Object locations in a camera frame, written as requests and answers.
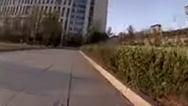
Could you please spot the row of bare trees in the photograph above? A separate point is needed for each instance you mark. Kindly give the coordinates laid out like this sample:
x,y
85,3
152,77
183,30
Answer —
x,y
47,30

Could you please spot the group of trees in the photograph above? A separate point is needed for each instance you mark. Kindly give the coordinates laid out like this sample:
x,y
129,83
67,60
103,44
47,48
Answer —
x,y
97,37

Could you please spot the green hedge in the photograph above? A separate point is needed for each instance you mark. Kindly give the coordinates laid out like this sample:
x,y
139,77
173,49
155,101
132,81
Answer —
x,y
154,68

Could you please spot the large curved grey building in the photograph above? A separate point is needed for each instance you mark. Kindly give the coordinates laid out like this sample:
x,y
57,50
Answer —
x,y
53,4

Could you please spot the pale kerb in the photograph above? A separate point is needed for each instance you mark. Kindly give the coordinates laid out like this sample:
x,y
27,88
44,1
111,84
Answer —
x,y
128,92

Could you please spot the brown soil strip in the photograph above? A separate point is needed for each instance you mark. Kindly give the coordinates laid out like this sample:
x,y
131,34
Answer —
x,y
173,104

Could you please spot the grass strip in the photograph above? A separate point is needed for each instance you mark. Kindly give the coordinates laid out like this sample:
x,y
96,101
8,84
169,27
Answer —
x,y
2,47

